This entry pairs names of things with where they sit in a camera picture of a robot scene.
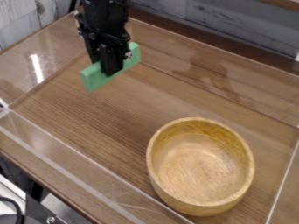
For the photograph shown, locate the green rectangular block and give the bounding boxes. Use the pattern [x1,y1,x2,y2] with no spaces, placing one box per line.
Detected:
[81,42,142,91]

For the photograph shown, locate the black floor cable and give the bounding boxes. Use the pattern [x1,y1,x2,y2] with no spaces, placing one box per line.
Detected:
[0,196,24,224]

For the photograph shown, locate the black metal table frame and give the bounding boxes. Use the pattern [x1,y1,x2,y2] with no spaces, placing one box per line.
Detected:
[0,157,70,224]

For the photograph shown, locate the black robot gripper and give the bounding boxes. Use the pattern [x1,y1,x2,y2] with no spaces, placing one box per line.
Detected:
[77,0,131,76]

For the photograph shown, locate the brown wooden bowl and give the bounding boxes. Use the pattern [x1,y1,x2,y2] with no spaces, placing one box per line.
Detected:
[146,117,255,216]

